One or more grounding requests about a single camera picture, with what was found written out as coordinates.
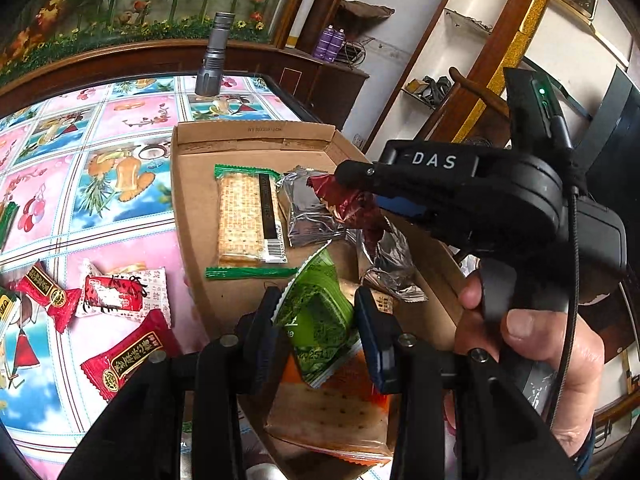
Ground orange soda cracker packet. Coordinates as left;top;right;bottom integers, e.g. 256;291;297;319
265;351;393;465

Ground dark green pea packet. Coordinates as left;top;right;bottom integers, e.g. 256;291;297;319
272;245;361;389

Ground silver foil packet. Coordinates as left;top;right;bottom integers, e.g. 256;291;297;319
277;166;427;304

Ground green-ended cracker packet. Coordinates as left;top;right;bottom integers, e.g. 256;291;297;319
205;164;297;281

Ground dark red snack packet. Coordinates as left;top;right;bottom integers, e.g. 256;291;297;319
306;174;387;252

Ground green original pea packet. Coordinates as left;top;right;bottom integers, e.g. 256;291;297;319
0;288;21;338

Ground green garlic pea packet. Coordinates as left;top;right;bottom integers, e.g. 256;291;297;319
0;200;18;252

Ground person's right hand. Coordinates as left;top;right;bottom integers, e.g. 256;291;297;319
454;272;604;457

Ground purple bottles on shelf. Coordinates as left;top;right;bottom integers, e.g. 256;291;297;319
312;25;345;63

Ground red candy packet lower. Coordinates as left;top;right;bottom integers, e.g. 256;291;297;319
80;309;182;401

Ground red white candy packet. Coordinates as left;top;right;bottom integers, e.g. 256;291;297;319
75;259;171;326

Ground cardboard box tray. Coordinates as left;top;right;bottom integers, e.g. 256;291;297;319
170;119;467;480

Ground grey flashlight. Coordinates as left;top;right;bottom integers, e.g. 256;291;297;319
195;12;234;98

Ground floral patterned tablecloth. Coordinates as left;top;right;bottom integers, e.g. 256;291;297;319
1;75;304;479

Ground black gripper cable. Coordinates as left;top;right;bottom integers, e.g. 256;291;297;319
544;109;584;430

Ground flower painting wooden frame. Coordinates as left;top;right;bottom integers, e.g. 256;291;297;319
1;0;292;86

